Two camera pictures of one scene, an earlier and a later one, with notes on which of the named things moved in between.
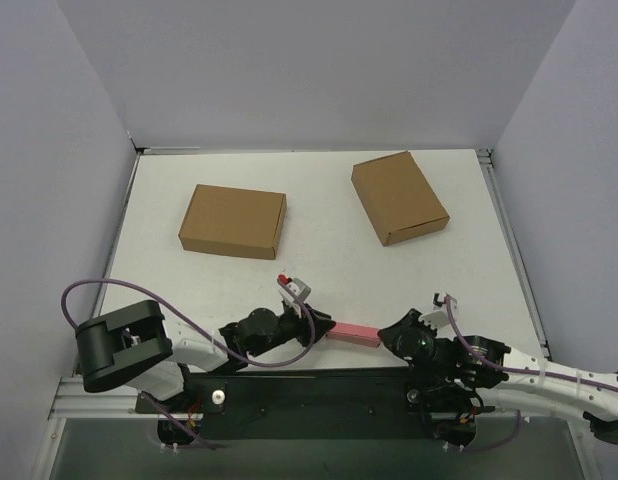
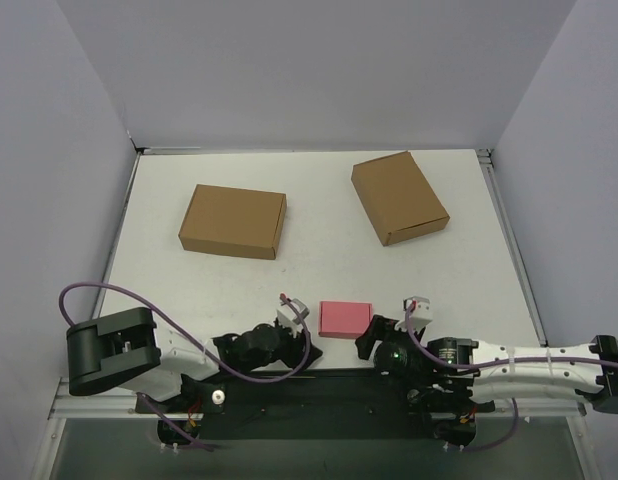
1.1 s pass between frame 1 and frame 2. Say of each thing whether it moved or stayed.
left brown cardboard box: stayed
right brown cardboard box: stayed
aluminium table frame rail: stayed
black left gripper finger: moved
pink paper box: moved
